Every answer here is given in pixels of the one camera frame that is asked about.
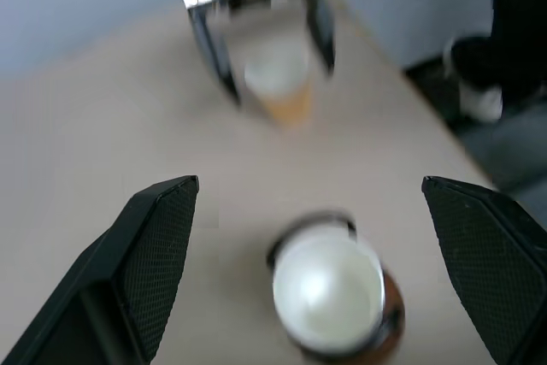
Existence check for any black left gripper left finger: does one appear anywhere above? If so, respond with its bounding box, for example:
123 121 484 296
0 174 201 365

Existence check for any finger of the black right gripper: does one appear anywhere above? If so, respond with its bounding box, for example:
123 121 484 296
186 4 242 107
297 0 338 80

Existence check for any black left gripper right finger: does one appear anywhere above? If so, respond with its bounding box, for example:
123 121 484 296
421 175 547 365

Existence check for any white and tan paper cup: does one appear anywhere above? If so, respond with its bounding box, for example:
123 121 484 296
243 38 314 127
271 234 386 352

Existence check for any black and white shoe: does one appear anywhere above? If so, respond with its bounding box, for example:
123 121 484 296
443 35 506 123

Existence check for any person's black trouser leg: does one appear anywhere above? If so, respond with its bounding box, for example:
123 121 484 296
490 0 547 99

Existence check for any wire cup holder wooden base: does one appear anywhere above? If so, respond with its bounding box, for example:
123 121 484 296
265 209 406 361

